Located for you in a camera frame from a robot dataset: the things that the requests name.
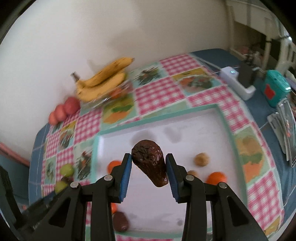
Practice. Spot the small round green fruit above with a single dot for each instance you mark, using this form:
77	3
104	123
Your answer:
67	170

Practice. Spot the small orange tangerine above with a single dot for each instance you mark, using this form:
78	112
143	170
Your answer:
113	208
216	177

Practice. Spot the black power adapter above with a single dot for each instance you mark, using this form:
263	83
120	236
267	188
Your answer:
247	74

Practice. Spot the white shelf unit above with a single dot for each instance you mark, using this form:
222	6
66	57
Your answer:
255	16

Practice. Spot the large orange tangerine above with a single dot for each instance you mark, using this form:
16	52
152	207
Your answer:
113	164

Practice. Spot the teal box red label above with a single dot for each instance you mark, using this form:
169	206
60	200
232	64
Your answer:
275	87

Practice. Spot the dented brown longan fruit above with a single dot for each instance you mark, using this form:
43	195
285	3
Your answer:
202	159

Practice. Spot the dark brown avocado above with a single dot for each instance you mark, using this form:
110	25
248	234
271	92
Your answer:
120	222
148	156
67	180

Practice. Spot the checkered fruit-print tablecloth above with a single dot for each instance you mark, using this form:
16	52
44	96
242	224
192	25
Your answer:
169	86

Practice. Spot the tangerine inside plastic container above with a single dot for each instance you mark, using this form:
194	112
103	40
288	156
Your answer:
116	93

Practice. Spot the middle red apple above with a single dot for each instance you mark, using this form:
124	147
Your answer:
60	113

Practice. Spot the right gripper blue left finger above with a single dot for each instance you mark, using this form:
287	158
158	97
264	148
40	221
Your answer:
125	170

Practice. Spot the small brown longan fruit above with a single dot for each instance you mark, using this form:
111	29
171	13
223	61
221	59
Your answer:
193	173

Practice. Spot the clear plastic fruit container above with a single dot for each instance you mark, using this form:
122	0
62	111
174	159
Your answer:
108	94

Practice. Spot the white power strip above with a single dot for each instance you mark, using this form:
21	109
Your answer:
230	76

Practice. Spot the white tray teal rim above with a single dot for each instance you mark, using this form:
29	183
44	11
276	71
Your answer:
206	190

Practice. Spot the upper spotted banana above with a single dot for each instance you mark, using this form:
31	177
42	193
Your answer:
105	73

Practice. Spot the left red apple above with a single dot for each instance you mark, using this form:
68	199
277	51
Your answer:
52	119

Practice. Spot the metal phone stand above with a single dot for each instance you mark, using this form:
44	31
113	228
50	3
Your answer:
274	121

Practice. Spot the oval green fruit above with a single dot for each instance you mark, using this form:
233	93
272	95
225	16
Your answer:
60	186

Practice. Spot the smartphone on stand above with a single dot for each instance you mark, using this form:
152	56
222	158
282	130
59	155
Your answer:
288	122

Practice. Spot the lower yellow banana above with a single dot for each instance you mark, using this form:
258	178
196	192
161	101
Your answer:
87	94

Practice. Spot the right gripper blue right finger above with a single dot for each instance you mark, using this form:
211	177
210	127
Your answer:
172	172

